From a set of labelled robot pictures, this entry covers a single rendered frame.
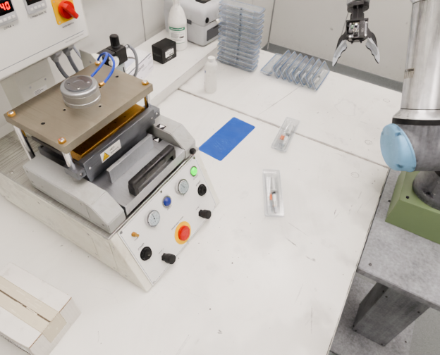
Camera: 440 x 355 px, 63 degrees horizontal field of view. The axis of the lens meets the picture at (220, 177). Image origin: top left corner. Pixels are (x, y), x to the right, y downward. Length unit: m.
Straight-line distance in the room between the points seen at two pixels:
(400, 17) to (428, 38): 2.11
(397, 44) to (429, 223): 2.15
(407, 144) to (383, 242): 0.32
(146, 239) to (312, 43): 2.65
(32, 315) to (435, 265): 0.99
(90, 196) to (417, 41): 0.80
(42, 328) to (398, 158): 0.86
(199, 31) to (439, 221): 1.19
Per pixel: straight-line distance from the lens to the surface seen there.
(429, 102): 0.96
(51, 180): 0.85
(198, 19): 1.68
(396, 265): 1.09
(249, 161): 1.20
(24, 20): 0.90
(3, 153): 1.07
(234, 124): 1.34
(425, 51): 0.96
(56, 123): 0.81
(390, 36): 3.11
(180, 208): 0.94
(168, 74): 1.53
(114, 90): 0.88
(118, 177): 0.86
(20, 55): 0.91
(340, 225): 1.10
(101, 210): 0.78
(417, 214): 1.12
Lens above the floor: 1.59
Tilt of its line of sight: 47 degrees down
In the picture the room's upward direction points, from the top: 4 degrees clockwise
